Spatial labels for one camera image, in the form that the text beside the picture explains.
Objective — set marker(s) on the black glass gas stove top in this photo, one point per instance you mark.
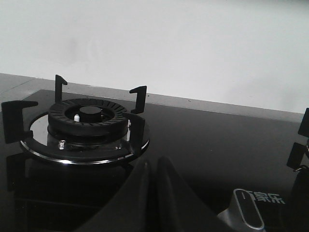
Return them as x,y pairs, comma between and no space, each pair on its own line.
214,153

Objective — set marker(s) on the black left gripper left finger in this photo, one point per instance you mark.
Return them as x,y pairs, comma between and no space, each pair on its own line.
126,211

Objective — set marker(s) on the left black pan support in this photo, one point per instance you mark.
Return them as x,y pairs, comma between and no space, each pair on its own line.
35,138

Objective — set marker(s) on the black pan support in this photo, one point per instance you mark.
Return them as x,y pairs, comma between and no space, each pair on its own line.
298,150
35,138

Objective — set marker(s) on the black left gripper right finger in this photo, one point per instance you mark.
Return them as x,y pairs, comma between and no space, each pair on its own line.
180,209

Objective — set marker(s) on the right black pan support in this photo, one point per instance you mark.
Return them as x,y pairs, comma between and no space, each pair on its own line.
298,150

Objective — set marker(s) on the left black gas burner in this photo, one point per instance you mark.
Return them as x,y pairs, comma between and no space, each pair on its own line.
87,118

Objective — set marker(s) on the silver stove control knob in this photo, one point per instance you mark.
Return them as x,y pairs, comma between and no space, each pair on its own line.
242,214

